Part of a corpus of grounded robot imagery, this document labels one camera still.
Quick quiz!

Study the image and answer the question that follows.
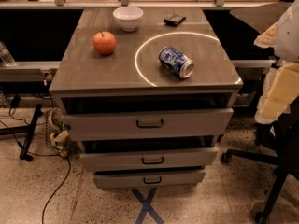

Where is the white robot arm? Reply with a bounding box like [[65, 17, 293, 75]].
[[254, 0, 299, 124]]

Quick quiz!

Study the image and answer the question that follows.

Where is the blue pepsi can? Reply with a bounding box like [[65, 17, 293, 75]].
[[159, 47, 194, 79]]

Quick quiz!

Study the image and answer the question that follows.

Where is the grey drawer cabinet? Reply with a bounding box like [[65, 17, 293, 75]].
[[50, 7, 242, 176]]

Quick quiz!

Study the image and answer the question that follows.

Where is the top grey drawer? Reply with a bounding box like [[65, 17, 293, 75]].
[[62, 108, 233, 141]]

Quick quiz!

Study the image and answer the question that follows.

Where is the grey drawer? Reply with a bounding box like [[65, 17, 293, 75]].
[[62, 108, 233, 141], [80, 147, 218, 172], [93, 169, 206, 189]]

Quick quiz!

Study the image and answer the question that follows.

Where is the bottom grey drawer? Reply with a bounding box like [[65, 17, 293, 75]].
[[93, 169, 206, 189]]

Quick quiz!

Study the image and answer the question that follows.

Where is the middle grey drawer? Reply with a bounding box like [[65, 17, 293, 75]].
[[80, 147, 218, 172]]

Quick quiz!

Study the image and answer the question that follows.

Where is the red apple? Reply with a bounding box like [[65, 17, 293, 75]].
[[93, 31, 116, 55]]

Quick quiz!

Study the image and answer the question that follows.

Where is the small black box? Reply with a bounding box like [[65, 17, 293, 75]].
[[164, 14, 186, 27]]

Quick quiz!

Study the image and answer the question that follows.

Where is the white ceramic bowl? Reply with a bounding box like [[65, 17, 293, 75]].
[[113, 7, 144, 32]]

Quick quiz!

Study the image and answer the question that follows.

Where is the blue tape cross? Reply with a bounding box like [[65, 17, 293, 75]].
[[132, 188, 164, 224]]

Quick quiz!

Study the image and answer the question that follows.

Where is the black stand leg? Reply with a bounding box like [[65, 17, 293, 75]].
[[0, 103, 44, 162]]

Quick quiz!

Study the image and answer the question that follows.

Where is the black office chair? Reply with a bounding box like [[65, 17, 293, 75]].
[[221, 98, 299, 224]]

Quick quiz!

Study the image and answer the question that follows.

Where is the clear plastic cup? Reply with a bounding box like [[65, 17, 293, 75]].
[[0, 42, 16, 67]]

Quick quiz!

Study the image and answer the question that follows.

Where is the wire basket with items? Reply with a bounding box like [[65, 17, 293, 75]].
[[47, 108, 70, 158]]

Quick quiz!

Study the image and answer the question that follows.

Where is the black floor cable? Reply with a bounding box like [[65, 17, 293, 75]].
[[0, 107, 72, 224]]

